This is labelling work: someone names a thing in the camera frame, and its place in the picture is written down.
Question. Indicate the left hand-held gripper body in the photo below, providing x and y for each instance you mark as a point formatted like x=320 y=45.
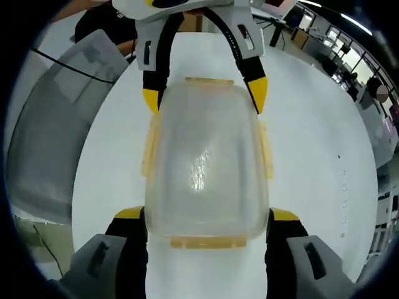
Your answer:
x=140 y=7

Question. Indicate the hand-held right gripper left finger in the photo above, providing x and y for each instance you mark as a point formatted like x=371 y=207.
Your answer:
x=124 y=264

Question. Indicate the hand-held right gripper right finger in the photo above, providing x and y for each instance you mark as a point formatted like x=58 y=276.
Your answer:
x=290 y=264

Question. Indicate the clear plastic buckle container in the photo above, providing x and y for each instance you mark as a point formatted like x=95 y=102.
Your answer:
x=205 y=140

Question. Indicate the black tripod stand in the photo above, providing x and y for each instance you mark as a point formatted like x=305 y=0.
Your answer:
x=275 y=34

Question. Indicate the person's dark clothing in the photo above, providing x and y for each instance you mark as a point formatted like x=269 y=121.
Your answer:
x=103 y=18

